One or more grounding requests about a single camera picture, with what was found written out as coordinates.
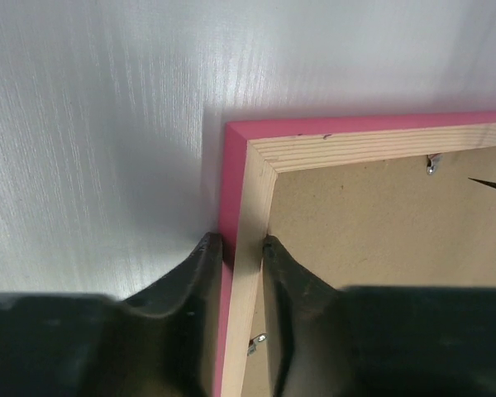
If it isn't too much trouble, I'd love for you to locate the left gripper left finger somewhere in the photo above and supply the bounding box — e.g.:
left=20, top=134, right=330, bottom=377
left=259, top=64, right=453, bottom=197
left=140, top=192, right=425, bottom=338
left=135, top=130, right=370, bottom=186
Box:
left=0, top=233, right=222, bottom=396

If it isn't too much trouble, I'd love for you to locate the pink picture frame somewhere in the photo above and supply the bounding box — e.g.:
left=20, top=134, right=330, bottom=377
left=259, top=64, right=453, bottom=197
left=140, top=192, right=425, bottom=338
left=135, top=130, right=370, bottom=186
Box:
left=213, top=111, right=496, bottom=396

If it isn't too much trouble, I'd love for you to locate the metal retaining clip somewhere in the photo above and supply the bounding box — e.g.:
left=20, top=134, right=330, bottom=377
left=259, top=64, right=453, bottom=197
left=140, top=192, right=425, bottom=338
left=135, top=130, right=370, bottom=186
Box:
left=246, top=332, right=268, bottom=356
left=427, top=153, right=442, bottom=175

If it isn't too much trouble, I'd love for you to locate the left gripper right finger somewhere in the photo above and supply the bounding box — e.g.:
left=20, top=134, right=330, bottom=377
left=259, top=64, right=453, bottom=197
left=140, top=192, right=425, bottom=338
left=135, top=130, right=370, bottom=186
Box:
left=262, top=236, right=496, bottom=396

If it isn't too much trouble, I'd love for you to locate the brown frame backing board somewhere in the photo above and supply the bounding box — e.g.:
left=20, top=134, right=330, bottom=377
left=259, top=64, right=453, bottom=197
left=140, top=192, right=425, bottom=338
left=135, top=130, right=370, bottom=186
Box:
left=242, top=147, right=496, bottom=396

